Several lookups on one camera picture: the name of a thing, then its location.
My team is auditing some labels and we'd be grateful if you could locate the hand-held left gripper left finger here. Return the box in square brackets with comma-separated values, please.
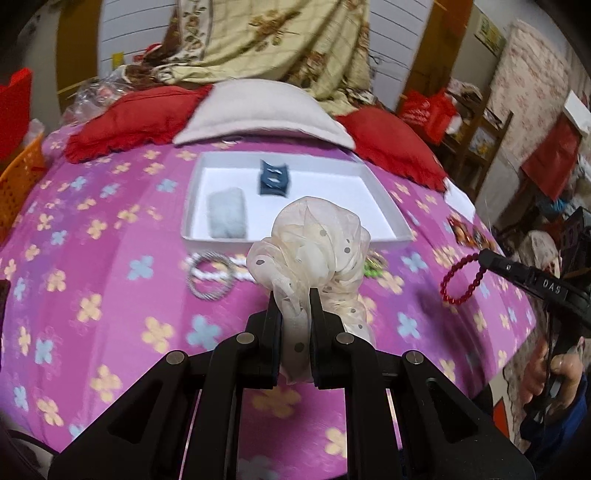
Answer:
[48, 291, 283, 480]

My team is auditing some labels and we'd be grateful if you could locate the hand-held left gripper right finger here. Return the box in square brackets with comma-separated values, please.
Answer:
[309, 287, 536, 480]

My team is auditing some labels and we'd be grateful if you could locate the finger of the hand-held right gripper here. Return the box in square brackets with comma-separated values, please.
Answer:
[478, 249, 572, 301]

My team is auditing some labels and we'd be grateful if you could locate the red bead bracelet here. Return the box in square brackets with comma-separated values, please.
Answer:
[440, 253, 491, 305]

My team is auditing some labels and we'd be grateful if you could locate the white pearl bracelet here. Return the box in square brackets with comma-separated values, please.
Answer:
[191, 254, 254, 282]

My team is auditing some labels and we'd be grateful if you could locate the silver bracelet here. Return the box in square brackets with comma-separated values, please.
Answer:
[186, 251, 236, 302]

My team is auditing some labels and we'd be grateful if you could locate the cream polka dot scrunchie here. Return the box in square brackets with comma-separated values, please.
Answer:
[246, 196, 376, 386]

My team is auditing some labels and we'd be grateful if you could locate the white shallow box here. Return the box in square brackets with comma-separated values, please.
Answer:
[181, 152, 414, 244]

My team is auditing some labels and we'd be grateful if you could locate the person's right hand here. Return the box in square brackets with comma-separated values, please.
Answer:
[524, 337, 591, 407]

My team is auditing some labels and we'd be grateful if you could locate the white card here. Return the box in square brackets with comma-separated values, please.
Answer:
[443, 180, 476, 222]

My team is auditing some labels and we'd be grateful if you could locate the red hanging cloth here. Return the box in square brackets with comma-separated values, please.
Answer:
[522, 111, 583, 201]

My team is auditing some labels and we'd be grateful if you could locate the light blue fluffy scrunchie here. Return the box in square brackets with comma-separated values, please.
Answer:
[206, 187, 247, 239]

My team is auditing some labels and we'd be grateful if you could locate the wooden shelf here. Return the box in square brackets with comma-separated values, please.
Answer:
[443, 83, 514, 195]

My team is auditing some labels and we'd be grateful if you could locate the blue hair claw clip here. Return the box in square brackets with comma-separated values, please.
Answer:
[257, 160, 291, 197]

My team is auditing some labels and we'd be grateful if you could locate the red ruffled pillow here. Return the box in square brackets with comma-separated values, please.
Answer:
[337, 107, 448, 191]
[64, 85, 213, 164]

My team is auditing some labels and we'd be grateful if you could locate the purple floral bedsheet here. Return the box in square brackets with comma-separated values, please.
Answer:
[0, 124, 539, 480]

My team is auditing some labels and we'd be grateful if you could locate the red shopping bag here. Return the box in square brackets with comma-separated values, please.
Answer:
[398, 88, 458, 144]

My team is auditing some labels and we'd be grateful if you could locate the white pillow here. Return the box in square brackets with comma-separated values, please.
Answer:
[173, 78, 356, 151]

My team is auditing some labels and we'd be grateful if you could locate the cream floral blanket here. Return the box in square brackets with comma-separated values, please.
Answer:
[124, 0, 375, 116]

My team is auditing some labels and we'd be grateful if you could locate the orange plastic basket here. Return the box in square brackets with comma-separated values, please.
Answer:
[0, 134, 47, 243]

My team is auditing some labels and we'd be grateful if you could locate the clear plastic bag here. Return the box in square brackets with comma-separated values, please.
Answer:
[62, 76, 139, 125]

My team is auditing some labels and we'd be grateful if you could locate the red paper bag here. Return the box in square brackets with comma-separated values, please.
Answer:
[0, 68, 34, 160]

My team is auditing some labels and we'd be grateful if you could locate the green hair tie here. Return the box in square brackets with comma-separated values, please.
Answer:
[364, 251, 389, 278]

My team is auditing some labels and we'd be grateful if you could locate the floral wall cloth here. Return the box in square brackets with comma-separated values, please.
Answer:
[489, 21, 568, 222]

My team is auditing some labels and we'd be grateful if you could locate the wall picture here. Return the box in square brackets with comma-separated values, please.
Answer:
[475, 11, 506, 56]

